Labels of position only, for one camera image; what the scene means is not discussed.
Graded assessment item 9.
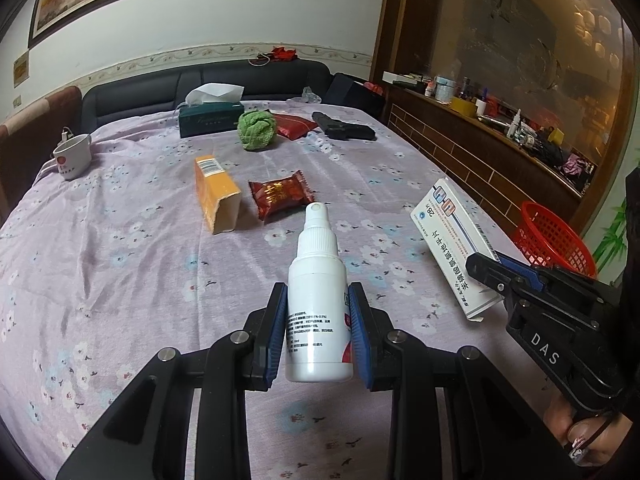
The white cup with red logo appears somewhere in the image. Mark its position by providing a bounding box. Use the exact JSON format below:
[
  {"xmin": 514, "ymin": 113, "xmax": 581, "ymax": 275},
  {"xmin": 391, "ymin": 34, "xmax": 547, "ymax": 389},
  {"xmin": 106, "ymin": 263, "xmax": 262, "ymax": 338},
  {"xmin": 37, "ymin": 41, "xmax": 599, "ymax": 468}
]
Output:
[{"xmin": 52, "ymin": 133, "xmax": 92, "ymax": 181}]

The red plastic basket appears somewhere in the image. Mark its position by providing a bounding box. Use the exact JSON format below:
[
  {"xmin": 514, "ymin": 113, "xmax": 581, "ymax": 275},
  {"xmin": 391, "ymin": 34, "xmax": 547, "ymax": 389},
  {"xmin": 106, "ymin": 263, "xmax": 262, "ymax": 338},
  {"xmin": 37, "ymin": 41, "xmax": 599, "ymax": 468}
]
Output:
[{"xmin": 511, "ymin": 201, "xmax": 598, "ymax": 281}]

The black toy pistol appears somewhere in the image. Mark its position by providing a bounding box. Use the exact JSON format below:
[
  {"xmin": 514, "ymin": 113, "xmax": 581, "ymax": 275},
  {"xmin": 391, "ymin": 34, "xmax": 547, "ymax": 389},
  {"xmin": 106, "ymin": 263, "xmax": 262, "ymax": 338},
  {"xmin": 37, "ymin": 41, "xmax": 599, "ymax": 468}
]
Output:
[{"xmin": 311, "ymin": 111, "xmax": 377, "ymax": 142}]

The red pouch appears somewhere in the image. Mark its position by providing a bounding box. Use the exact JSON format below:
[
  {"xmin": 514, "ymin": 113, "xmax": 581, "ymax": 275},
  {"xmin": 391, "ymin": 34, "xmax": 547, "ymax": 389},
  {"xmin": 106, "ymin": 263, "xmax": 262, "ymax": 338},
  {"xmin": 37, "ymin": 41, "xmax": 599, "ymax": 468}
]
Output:
[{"xmin": 272, "ymin": 112, "xmax": 321, "ymax": 140}]

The wooden brick-pattern counter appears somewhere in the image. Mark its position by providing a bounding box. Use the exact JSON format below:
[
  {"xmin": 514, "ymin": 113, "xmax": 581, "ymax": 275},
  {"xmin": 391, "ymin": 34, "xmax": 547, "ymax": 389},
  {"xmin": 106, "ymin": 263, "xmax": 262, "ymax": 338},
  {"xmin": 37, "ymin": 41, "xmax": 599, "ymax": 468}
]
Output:
[{"xmin": 382, "ymin": 80, "xmax": 586, "ymax": 233}]

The pink cloth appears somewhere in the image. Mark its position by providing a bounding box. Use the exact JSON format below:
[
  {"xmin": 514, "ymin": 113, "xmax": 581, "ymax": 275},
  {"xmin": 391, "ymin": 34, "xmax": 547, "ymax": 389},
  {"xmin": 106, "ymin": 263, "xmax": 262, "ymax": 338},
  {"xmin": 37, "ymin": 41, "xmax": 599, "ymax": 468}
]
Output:
[{"xmin": 560, "ymin": 152, "xmax": 598, "ymax": 178}]

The green balled cloth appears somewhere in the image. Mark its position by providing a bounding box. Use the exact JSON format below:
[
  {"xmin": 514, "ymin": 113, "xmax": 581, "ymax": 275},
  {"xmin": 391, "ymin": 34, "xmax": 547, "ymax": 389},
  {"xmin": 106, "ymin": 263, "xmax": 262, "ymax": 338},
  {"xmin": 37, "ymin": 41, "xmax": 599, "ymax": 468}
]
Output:
[{"xmin": 236, "ymin": 110, "xmax": 277, "ymax": 152}]

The black bundle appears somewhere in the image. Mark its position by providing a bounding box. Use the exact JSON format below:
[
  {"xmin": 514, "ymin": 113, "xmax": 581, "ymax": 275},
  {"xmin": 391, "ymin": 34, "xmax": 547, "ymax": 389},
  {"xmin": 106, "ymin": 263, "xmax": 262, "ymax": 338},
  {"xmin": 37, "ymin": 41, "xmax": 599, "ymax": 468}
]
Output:
[{"xmin": 522, "ymin": 130, "xmax": 566, "ymax": 163}]

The green bamboo plant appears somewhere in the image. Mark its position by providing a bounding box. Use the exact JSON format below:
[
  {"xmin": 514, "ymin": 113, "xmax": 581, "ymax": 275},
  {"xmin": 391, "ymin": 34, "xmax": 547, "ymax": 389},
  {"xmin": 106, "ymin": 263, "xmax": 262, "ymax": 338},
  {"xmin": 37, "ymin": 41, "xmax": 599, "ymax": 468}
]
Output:
[{"xmin": 595, "ymin": 195, "xmax": 628, "ymax": 281}]

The orange cardboard box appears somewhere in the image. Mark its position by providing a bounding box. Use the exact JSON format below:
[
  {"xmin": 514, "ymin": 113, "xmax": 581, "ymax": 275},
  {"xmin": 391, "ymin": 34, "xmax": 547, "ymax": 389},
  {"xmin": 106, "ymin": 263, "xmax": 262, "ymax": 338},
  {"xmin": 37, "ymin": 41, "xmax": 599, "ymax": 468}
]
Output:
[{"xmin": 194, "ymin": 155, "xmax": 242, "ymax": 235}]

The white blue medicine box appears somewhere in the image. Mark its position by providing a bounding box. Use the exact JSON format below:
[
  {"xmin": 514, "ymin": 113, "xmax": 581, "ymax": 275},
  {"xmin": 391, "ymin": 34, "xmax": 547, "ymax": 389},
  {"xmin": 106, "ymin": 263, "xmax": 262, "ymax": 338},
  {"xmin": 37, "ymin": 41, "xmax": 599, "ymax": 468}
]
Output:
[{"xmin": 410, "ymin": 177, "xmax": 506, "ymax": 322}]

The etched glass partition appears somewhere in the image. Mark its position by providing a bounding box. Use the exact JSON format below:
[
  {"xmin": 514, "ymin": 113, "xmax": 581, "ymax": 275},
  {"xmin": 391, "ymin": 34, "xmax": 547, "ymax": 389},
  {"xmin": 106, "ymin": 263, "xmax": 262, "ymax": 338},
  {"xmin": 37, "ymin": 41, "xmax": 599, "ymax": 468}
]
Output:
[{"xmin": 430, "ymin": 0, "xmax": 636, "ymax": 196}]

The dark red snack packet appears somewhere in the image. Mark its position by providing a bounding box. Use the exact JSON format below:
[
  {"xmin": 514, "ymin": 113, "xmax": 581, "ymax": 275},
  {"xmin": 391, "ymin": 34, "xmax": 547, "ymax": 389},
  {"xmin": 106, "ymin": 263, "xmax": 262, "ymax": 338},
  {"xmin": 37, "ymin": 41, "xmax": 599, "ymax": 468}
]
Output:
[{"xmin": 248, "ymin": 170, "xmax": 316, "ymax": 221}]

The brown armchair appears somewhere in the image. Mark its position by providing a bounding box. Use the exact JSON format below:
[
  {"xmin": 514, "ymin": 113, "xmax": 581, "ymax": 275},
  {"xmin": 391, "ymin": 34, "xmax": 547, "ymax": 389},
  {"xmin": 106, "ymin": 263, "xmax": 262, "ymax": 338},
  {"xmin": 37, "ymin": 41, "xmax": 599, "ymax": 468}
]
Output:
[{"xmin": 0, "ymin": 85, "xmax": 83, "ymax": 211}]

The stack of flat boxes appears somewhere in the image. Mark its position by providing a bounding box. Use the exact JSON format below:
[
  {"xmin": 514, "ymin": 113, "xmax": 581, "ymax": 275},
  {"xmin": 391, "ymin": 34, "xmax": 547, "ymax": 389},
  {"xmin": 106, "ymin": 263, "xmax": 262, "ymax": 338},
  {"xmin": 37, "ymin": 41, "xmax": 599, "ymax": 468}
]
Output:
[{"xmin": 382, "ymin": 71, "xmax": 431, "ymax": 86}]

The yellow wall notice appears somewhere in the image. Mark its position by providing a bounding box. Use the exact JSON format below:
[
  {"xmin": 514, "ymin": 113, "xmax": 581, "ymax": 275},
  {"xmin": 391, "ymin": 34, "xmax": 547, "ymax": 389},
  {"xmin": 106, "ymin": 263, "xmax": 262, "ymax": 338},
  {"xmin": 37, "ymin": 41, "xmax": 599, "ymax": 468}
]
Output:
[{"xmin": 12, "ymin": 52, "xmax": 30, "ymax": 88}]

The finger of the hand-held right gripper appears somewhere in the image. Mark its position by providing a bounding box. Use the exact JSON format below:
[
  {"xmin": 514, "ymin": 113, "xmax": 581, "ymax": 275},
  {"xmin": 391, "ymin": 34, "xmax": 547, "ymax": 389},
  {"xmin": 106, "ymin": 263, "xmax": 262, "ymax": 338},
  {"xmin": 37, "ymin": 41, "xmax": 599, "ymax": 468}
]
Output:
[
  {"xmin": 465, "ymin": 252, "xmax": 526, "ymax": 311},
  {"xmin": 497, "ymin": 252, "xmax": 551, "ymax": 291}
]

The black leather sofa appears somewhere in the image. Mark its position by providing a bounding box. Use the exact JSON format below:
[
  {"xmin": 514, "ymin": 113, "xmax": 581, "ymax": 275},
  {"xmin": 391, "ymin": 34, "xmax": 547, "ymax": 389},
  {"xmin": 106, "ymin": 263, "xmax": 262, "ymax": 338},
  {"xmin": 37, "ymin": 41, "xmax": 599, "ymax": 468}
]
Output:
[{"xmin": 80, "ymin": 59, "xmax": 335, "ymax": 126}]

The white spray bottle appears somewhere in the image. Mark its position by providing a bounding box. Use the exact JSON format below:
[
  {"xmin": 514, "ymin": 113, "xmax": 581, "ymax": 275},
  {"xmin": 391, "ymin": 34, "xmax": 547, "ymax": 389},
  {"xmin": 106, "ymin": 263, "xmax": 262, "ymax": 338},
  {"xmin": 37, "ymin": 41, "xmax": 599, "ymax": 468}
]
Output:
[{"xmin": 284, "ymin": 202, "xmax": 355, "ymax": 382}]

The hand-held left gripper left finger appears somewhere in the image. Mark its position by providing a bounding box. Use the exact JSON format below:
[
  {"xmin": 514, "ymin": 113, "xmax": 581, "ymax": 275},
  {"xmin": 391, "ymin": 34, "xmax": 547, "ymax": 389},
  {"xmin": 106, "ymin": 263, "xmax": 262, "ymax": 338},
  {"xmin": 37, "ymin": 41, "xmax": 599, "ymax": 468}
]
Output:
[{"xmin": 55, "ymin": 281, "xmax": 290, "ymax": 480}]

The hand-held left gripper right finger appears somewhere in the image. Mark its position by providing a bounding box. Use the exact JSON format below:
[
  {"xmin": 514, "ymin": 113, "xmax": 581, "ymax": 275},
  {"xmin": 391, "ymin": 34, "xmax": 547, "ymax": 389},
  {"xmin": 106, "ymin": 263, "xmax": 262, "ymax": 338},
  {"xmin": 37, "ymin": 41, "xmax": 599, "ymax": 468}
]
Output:
[{"xmin": 347, "ymin": 281, "xmax": 583, "ymax": 480}]

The person's right hand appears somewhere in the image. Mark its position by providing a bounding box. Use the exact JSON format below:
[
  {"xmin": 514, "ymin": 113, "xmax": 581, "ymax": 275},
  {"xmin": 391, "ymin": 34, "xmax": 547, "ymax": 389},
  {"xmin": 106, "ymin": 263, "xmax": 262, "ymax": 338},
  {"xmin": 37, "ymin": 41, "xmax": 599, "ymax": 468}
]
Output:
[{"xmin": 542, "ymin": 390, "xmax": 636, "ymax": 468}]

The black bag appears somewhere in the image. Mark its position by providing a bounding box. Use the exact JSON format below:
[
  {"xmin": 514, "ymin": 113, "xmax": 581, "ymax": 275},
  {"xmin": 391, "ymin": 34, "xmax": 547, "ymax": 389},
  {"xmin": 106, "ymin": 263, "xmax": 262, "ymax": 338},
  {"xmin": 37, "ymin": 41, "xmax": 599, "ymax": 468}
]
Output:
[{"xmin": 324, "ymin": 72, "xmax": 386, "ymax": 118}]

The dark green tissue box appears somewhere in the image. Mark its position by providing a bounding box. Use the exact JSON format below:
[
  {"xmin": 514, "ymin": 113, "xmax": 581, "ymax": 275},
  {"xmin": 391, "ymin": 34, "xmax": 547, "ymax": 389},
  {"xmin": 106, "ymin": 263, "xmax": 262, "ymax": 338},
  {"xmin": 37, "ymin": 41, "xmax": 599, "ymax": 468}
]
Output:
[{"xmin": 178, "ymin": 82, "xmax": 246, "ymax": 138}]

